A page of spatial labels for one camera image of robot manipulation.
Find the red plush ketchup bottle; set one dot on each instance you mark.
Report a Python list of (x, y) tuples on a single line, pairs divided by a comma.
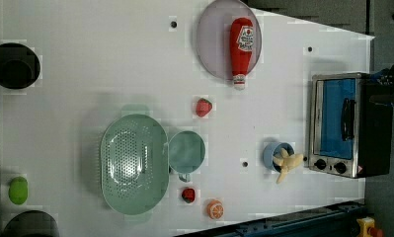
[(241, 42)]

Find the grey round plate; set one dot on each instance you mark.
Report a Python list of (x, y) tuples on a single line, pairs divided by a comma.
[(213, 31)]

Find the red toy strawberry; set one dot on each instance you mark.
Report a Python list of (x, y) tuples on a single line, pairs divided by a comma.
[(203, 107)]

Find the green oval colander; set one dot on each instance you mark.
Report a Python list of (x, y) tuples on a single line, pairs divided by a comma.
[(134, 161)]

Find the dark red toy fruit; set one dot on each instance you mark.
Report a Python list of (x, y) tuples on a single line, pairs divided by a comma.
[(189, 195)]

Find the blue small bowl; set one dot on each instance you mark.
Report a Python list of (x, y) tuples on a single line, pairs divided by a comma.
[(272, 150)]

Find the orange slice toy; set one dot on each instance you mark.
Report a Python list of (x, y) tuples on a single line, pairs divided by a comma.
[(215, 209)]

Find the silver toaster oven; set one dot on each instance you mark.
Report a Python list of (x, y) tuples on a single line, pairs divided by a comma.
[(349, 136)]

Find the black round base upper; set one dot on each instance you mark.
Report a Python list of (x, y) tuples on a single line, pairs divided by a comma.
[(19, 66)]

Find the black round base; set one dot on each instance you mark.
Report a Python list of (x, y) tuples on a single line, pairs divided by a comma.
[(32, 223), (19, 66)]

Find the green toy lime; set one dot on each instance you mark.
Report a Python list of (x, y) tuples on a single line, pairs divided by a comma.
[(18, 190)]

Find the black round base lower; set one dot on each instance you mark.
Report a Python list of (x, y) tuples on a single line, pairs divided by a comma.
[(32, 223)]

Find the yellow red clamp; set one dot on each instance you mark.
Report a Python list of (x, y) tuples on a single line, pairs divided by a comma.
[(367, 228)]

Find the green cup with handle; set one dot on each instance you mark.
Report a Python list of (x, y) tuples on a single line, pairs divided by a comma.
[(186, 153)]

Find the blue metal rail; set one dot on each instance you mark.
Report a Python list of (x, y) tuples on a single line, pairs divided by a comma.
[(336, 220)]

